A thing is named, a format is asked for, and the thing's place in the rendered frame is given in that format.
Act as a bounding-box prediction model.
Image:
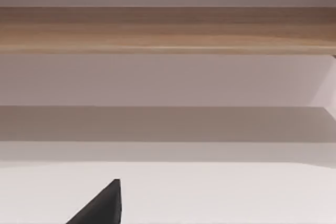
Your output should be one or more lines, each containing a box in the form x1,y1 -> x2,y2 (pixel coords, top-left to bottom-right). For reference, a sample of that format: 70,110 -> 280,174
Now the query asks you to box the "wooden shelf board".
0,6 -> 336,59

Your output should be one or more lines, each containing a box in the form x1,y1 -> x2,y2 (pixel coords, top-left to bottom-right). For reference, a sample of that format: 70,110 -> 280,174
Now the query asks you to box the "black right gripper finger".
65,178 -> 122,224

